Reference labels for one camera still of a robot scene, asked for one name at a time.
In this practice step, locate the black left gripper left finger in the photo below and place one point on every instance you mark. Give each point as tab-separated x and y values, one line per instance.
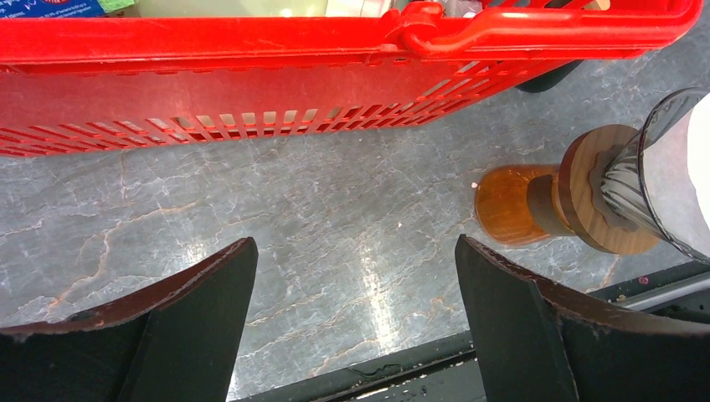
175	340

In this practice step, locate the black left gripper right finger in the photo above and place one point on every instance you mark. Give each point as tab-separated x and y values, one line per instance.
538	340

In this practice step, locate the dark glass coffee dripper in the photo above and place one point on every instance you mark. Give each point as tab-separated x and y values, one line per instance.
622	189

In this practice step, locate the white paper coffee filter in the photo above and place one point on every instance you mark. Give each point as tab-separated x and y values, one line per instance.
676	175

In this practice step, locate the amber glass coffee server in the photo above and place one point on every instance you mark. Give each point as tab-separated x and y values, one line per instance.
519	204

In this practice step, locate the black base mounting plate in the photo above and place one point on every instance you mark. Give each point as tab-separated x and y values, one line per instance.
448	369

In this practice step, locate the dark bottle maroon cap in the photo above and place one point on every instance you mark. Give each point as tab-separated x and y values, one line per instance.
548	80

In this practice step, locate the red plastic shopping basket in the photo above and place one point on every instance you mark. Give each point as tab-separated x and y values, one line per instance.
73	85

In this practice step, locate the blue green small box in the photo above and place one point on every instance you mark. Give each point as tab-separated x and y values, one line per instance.
62	8

